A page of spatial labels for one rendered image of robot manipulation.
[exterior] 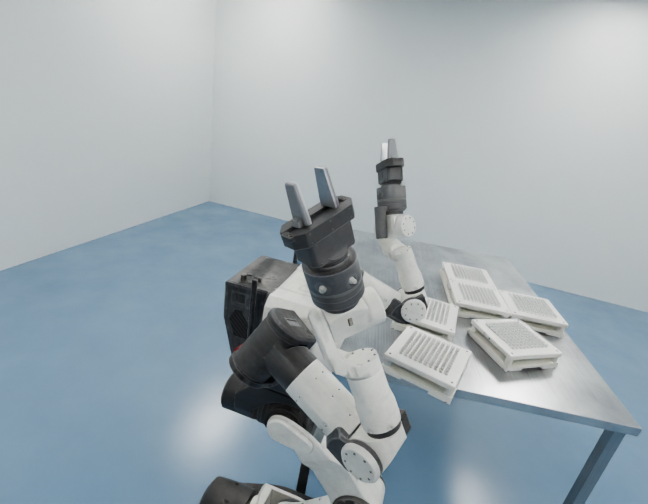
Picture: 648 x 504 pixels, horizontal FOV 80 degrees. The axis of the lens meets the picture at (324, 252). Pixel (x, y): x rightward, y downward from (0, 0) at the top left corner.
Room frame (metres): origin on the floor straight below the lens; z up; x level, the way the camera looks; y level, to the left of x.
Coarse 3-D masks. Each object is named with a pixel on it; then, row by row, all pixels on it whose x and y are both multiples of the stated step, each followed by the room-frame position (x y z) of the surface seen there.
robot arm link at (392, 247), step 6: (378, 240) 1.14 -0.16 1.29; (384, 240) 1.14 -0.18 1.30; (390, 240) 1.16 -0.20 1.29; (396, 240) 1.17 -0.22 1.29; (384, 246) 1.14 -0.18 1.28; (390, 246) 1.14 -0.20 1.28; (396, 246) 1.16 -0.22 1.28; (402, 246) 1.16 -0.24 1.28; (408, 246) 1.14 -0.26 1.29; (384, 252) 1.13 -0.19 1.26; (390, 252) 1.12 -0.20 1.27; (396, 252) 1.12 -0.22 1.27; (402, 252) 1.10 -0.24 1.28; (408, 252) 1.10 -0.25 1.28; (390, 258) 1.12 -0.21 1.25; (396, 258) 1.10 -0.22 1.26; (402, 258) 1.10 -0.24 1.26; (408, 258) 1.10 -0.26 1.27
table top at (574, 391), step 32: (384, 256) 2.18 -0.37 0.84; (416, 256) 2.26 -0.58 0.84; (448, 256) 2.36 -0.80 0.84; (480, 256) 2.46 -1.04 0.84; (512, 288) 2.00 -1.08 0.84; (384, 352) 1.21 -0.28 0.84; (480, 352) 1.31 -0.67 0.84; (576, 352) 1.42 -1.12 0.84; (480, 384) 1.11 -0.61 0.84; (512, 384) 1.14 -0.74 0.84; (544, 384) 1.17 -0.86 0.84; (576, 384) 1.20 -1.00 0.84; (576, 416) 1.03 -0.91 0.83; (608, 416) 1.05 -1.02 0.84
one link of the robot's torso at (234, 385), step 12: (228, 384) 0.91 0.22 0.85; (240, 384) 0.91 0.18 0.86; (228, 396) 0.89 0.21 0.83; (240, 396) 0.86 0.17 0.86; (252, 396) 0.85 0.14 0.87; (264, 396) 0.84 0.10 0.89; (276, 396) 0.84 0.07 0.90; (288, 396) 0.83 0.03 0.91; (228, 408) 0.88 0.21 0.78; (240, 408) 0.86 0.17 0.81; (252, 408) 0.85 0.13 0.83; (300, 408) 0.82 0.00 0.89
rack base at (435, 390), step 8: (384, 368) 1.09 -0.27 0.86; (392, 368) 1.09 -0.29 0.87; (400, 368) 1.09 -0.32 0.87; (400, 376) 1.06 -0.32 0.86; (408, 376) 1.06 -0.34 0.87; (416, 376) 1.06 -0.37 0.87; (416, 384) 1.04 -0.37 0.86; (424, 384) 1.03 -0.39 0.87; (432, 384) 1.04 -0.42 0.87; (432, 392) 1.01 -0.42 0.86; (440, 392) 1.00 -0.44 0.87; (448, 400) 0.99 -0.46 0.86
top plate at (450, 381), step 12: (408, 336) 1.23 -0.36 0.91; (432, 336) 1.25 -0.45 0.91; (396, 348) 1.14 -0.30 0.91; (432, 348) 1.17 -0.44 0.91; (444, 348) 1.19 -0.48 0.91; (396, 360) 1.08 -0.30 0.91; (408, 360) 1.08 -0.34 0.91; (456, 360) 1.12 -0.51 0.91; (420, 372) 1.04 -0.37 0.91; (432, 372) 1.04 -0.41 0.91; (456, 372) 1.06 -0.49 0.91; (444, 384) 1.00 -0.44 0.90; (456, 384) 1.00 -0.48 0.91
